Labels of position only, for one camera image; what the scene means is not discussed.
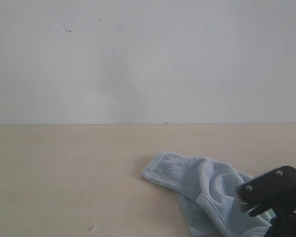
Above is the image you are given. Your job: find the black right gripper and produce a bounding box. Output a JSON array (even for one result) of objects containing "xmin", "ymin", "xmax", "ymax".
[{"xmin": 235, "ymin": 165, "xmax": 296, "ymax": 237}]

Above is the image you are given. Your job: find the light blue fleece towel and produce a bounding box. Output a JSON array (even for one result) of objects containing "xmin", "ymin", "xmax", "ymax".
[{"xmin": 141, "ymin": 152, "xmax": 274, "ymax": 237}]

